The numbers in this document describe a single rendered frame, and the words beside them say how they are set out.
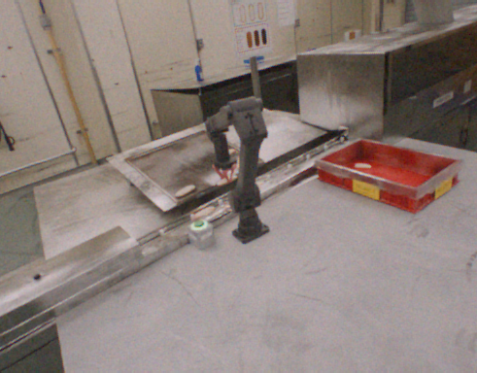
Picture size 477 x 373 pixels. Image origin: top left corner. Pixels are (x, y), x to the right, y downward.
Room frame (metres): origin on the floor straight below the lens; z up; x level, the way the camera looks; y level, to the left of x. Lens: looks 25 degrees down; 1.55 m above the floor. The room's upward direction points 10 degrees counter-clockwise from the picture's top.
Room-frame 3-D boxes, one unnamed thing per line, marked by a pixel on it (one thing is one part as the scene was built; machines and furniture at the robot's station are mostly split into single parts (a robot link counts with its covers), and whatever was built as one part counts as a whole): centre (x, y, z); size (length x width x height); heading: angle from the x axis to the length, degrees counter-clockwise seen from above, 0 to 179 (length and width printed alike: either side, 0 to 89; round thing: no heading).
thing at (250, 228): (1.08, -0.02, 0.86); 0.12 x 0.09 x 0.08; 118
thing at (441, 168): (1.30, -0.62, 0.87); 0.49 x 0.34 x 0.10; 31
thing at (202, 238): (1.07, 0.16, 0.84); 0.08 x 0.08 x 0.11; 35
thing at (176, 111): (4.16, -0.28, 0.51); 1.93 x 1.05 x 1.02; 125
